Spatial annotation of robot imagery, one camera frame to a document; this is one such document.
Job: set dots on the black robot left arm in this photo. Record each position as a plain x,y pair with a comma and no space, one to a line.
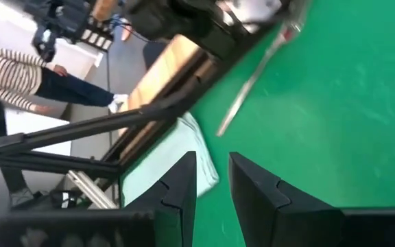
180,17

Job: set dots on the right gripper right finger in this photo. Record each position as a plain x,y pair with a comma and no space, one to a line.
269,212

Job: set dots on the silver aluminium extrusion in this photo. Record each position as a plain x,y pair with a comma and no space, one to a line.
91,190

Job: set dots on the black metal rig frame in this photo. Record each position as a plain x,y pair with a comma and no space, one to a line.
81,125

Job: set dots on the black equipment bundle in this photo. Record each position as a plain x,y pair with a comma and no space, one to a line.
63,19

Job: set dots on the green table mat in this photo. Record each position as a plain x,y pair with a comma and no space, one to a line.
338,120

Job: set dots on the pale folded napkin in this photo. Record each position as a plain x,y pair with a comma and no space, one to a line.
170,151

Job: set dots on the silver metal rod tool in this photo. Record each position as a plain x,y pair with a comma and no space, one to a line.
249,87

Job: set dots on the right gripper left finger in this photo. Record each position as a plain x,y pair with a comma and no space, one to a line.
177,192

